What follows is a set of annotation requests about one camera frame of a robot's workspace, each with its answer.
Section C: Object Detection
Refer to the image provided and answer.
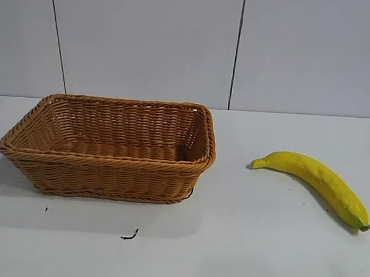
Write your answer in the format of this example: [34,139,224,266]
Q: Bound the yellow banana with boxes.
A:
[247,149,370,233]

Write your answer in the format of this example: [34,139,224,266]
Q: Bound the brown woven wicker basket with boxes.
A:
[0,90,220,207]

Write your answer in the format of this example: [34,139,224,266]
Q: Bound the small black curved scrap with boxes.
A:
[120,227,139,241]

